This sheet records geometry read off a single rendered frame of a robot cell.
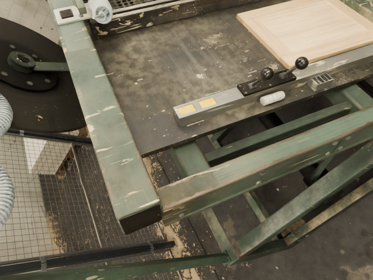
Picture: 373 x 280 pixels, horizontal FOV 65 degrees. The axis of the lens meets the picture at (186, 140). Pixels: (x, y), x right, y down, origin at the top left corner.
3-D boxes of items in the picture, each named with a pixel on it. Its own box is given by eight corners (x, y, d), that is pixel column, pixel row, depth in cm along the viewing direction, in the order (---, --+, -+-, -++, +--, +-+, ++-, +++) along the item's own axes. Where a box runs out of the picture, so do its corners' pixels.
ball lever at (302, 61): (287, 81, 97) (313, 64, 84) (278, 84, 96) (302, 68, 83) (283, 70, 97) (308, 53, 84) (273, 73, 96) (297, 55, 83)
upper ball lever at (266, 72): (257, 91, 94) (278, 75, 81) (247, 94, 93) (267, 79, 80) (252, 80, 94) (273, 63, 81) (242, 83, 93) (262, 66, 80)
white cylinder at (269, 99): (263, 108, 93) (284, 100, 95) (266, 101, 91) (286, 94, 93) (258, 101, 95) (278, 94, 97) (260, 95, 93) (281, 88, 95)
